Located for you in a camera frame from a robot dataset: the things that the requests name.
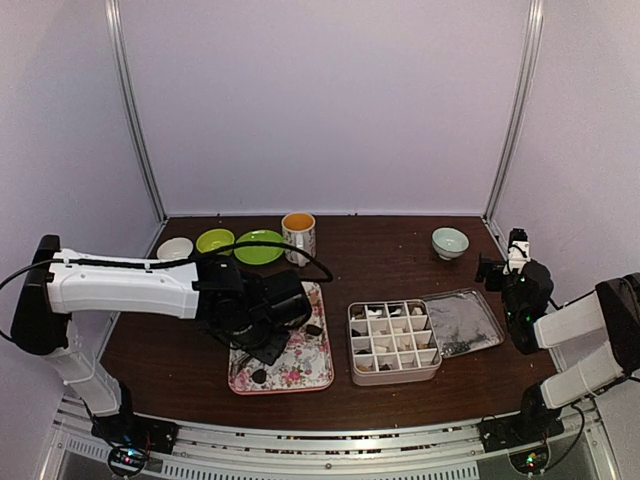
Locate floral pink tray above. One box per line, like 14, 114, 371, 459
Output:
227, 282, 334, 395

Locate pink rabbit tin lid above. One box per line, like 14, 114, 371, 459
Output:
424, 288, 505, 359

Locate pink divided tin box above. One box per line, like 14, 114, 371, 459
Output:
346, 299, 442, 387

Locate metal serving tongs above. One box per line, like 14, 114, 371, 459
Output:
232, 353, 262, 374

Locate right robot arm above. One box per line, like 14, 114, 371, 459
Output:
475, 248, 639, 442

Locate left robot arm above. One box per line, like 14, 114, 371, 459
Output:
6, 235, 312, 444

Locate pale blue tea bowl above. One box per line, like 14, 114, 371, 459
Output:
431, 227, 470, 261

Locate green plate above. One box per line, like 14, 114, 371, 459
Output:
234, 229, 284, 266

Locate green bowl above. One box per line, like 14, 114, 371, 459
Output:
196, 228, 235, 254

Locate floral white mug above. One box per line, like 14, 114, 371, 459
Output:
281, 212, 316, 257

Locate black white bowl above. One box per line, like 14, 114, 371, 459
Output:
156, 237, 194, 261

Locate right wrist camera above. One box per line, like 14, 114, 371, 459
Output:
503, 228, 531, 275

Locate front aluminium rail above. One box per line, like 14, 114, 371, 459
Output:
36, 397, 620, 479

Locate right aluminium frame post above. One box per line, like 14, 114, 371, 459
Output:
483, 0, 544, 224

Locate aluminium frame post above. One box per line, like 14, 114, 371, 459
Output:
483, 0, 544, 224
105, 0, 168, 223

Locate left aluminium frame post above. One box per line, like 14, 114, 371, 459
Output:
105, 0, 168, 223

